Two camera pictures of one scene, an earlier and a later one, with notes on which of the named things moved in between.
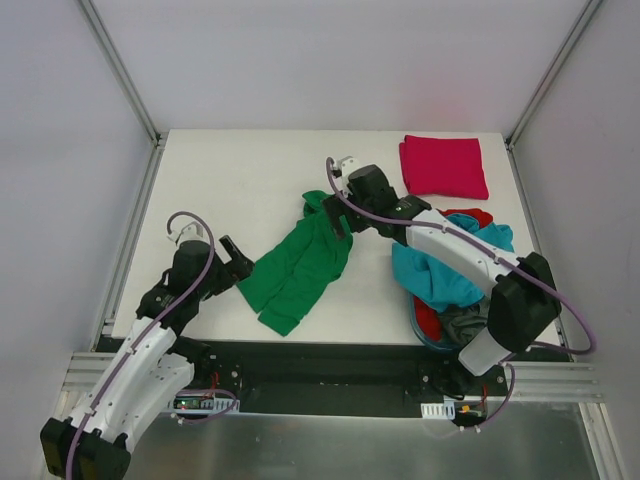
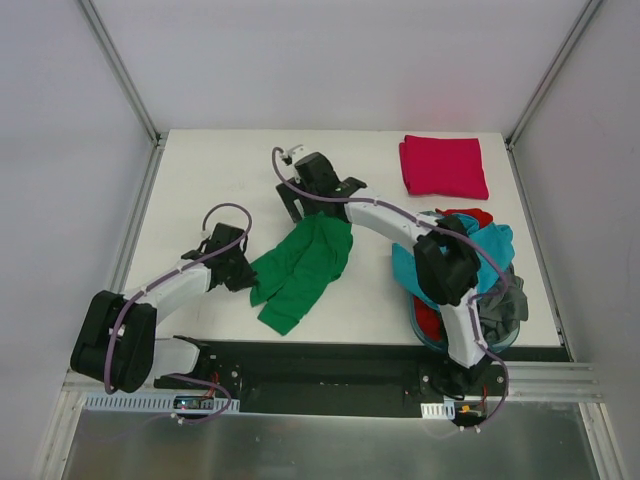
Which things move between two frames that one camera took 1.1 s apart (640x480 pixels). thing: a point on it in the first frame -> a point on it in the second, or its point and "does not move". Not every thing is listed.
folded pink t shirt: [444, 166] does not move
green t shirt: [291, 277] does not move
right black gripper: [341, 216] -> [291, 198]
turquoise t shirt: [432, 287] does not move
